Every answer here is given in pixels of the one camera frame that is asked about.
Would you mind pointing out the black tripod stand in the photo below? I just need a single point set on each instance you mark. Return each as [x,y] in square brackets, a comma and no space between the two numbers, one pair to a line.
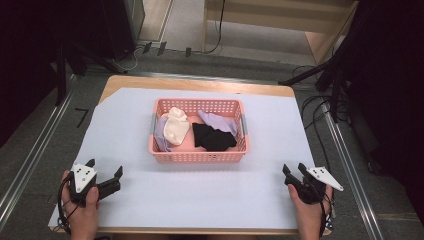
[333,71]

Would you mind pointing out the dark cabinet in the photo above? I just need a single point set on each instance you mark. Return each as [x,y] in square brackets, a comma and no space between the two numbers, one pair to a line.
[130,23]

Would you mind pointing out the lavender sock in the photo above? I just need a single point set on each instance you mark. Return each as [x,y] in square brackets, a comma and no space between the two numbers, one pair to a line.
[161,135]
[218,122]

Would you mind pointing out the wooden table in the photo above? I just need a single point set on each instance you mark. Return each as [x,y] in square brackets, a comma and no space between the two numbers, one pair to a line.
[186,84]

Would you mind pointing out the person's left hand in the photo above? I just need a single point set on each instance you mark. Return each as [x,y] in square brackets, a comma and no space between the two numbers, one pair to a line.
[82,220]

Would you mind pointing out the white paper sheet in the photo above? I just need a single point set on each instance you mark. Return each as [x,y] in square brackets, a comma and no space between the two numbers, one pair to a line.
[133,173]

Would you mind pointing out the white sock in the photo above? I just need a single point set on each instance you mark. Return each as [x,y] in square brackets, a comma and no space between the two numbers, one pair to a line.
[175,128]

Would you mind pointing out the light wooden shelf unit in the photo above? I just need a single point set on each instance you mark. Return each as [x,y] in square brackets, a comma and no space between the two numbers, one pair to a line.
[273,15]

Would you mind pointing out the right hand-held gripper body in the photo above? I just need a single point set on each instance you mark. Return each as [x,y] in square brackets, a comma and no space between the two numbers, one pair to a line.
[318,181]

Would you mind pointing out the metal floor rail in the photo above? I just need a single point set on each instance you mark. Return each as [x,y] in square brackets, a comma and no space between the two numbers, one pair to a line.
[353,180]
[200,77]
[30,166]

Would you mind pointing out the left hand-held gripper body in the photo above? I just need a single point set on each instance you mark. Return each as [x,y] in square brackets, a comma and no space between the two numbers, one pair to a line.
[83,178]

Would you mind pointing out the pink plastic basket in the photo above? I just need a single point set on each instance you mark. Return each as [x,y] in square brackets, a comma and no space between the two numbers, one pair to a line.
[196,156]

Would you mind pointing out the black sock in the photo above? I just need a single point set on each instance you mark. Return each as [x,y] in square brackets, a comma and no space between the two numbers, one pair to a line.
[213,138]

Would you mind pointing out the person's right hand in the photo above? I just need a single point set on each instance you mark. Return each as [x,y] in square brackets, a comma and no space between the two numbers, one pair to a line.
[310,220]

